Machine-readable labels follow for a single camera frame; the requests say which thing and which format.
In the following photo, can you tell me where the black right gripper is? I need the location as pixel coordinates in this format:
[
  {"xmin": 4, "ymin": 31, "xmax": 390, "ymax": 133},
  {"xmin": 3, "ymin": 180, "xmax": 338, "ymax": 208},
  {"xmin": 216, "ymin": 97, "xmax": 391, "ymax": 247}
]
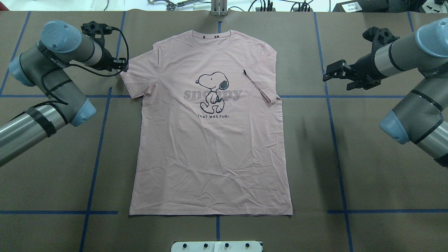
[{"xmin": 323, "ymin": 54, "xmax": 381, "ymax": 91}]

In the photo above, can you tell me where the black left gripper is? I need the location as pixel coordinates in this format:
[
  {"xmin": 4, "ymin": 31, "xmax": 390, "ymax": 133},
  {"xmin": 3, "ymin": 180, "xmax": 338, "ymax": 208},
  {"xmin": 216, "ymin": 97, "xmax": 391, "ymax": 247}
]
[{"xmin": 100, "ymin": 49, "xmax": 128, "ymax": 73}]

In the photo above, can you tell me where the pink Snoopy t-shirt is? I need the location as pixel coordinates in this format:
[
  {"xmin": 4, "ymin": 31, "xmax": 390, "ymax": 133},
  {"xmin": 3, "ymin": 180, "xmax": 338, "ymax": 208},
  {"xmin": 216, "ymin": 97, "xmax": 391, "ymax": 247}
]
[{"xmin": 121, "ymin": 30, "xmax": 293, "ymax": 216}]

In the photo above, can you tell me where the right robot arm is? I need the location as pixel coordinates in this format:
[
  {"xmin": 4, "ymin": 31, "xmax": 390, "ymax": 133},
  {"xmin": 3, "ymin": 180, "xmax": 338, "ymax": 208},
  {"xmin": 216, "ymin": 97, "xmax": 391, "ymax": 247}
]
[{"xmin": 323, "ymin": 17, "xmax": 448, "ymax": 167}]

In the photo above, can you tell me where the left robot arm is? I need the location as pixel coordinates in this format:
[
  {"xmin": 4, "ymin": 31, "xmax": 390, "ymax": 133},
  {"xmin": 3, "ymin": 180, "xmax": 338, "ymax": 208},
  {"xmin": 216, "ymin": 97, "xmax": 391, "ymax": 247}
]
[{"xmin": 0, "ymin": 20, "xmax": 129, "ymax": 166}]

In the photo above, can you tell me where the reacher grabber tool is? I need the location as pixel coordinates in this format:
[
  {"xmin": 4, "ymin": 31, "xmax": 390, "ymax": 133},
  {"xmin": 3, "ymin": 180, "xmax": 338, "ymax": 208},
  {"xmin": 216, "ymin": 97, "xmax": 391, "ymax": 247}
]
[{"xmin": 147, "ymin": 0, "xmax": 211, "ymax": 11}]

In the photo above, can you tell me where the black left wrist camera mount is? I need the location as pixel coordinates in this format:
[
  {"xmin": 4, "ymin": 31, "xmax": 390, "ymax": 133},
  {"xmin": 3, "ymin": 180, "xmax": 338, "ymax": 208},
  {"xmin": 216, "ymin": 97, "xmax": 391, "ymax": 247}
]
[{"xmin": 80, "ymin": 21, "xmax": 113, "ymax": 47}]

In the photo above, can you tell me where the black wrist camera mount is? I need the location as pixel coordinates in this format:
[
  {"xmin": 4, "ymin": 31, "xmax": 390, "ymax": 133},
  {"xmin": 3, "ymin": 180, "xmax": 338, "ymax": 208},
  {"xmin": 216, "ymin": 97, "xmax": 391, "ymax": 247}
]
[
  {"xmin": 363, "ymin": 27, "xmax": 400, "ymax": 51},
  {"xmin": 80, "ymin": 21, "xmax": 113, "ymax": 47}
]

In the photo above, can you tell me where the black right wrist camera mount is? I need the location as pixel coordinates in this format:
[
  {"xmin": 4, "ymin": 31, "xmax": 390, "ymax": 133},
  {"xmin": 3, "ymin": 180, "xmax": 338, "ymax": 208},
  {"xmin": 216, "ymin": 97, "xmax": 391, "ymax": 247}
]
[{"xmin": 363, "ymin": 27, "xmax": 400, "ymax": 51}]

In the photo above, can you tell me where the aluminium frame post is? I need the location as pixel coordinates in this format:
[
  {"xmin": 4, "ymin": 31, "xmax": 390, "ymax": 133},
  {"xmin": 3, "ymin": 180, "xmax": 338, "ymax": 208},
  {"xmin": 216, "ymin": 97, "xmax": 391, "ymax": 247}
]
[{"xmin": 211, "ymin": 0, "xmax": 228, "ymax": 16}]

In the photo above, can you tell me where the white camera post with base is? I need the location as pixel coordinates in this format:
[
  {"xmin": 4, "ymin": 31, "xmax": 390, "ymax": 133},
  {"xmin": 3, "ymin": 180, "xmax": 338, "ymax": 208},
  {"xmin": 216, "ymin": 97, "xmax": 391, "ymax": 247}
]
[{"xmin": 171, "ymin": 241, "xmax": 264, "ymax": 252}]

